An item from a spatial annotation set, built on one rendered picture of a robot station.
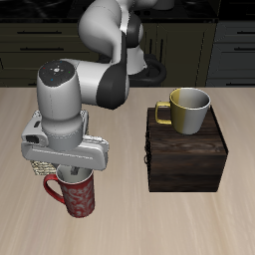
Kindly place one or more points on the grey kitchen drawer cabinet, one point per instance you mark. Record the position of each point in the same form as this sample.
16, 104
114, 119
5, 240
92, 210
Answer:
234, 54

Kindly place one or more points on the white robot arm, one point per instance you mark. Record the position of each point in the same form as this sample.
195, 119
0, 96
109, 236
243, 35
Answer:
99, 84

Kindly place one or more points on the dark wooden cabinet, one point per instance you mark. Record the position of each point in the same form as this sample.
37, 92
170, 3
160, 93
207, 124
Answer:
186, 159

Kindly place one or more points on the red patterned mug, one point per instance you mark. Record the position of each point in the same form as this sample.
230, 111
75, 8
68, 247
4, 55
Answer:
79, 197

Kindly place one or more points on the dark kitchen cupboards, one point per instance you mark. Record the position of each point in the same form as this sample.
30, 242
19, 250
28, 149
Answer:
43, 53

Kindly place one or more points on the yellow and grey mug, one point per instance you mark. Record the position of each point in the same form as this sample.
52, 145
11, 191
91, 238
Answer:
191, 114

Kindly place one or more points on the black kitchen countertop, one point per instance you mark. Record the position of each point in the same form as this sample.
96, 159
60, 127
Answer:
40, 10

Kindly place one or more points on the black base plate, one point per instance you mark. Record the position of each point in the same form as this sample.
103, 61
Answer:
156, 74

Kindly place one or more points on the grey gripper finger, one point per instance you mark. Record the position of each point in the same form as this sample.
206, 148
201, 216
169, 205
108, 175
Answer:
74, 170

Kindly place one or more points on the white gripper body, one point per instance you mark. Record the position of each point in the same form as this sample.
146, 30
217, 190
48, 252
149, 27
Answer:
93, 154

